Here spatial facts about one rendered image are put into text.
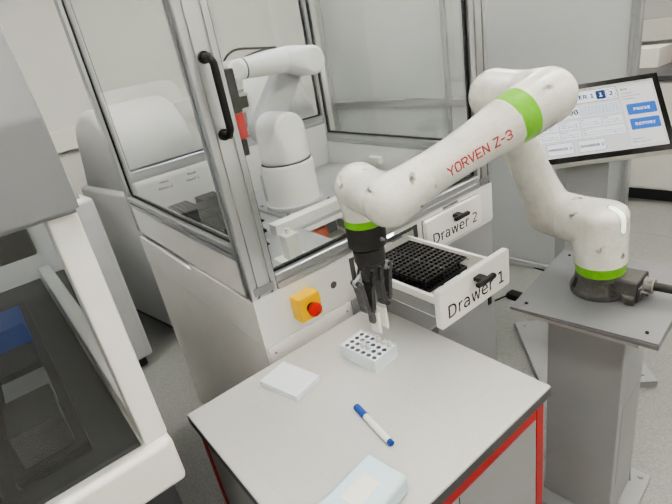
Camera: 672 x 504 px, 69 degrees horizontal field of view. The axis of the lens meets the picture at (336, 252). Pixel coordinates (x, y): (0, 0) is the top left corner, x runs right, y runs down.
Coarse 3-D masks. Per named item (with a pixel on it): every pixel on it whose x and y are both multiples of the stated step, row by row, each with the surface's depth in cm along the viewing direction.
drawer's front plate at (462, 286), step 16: (496, 256) 130; (464, 272) 124; (480, 272) 127; (496, 272) 131; (448, 288) 119; (464, 288) 124; (480, 288) 128; (496, 288) 133; (448, 304) 121; (448, 320) 123
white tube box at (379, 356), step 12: (360, 336) 130; (372, 336) 129; (348, 348) 126; (360, 348) 125; (372, 348) 124; (384, 348) 123; (396, 348) 124; (360, 360) 123; (372, 360) 119; (384, 360) 121
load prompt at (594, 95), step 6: (588, 90) 183; (594, 90) 183; (600, 90) 182; (606, 90) 182; (612, 90) 181; (582, 96) 183; (588, 96) 183; (594, 96) 182; (600, 96) 182; (606, 96) 181; (612, 96) 181; (582, 102) 182; (588, 102) 182
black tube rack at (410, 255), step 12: (408, 240) 154; (396, 252) 148; (408, 252) 147; (420, 252) 145; (432, 252) 144; (444, 252) 143; (396, 264) 142; (408, 264) 140; (420, 264) 138; (432, 264) 137; (444, 264) 136; (396, 276) 140; (408, 276) 133; (420, 276) 132; (444, 276) 136; (420, 288) 133; (432, 288) 132
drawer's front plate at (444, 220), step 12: (456, 204) 168; (468, 204) 170; (480, 204) 174; (444, 216) 163; (468, 216) 171; (480, 216) 176; (432, 228) 160; (444, 228) 164; (456, 228) 168; (468, 228) 173; (432, 240) 162; (444, 240) 166
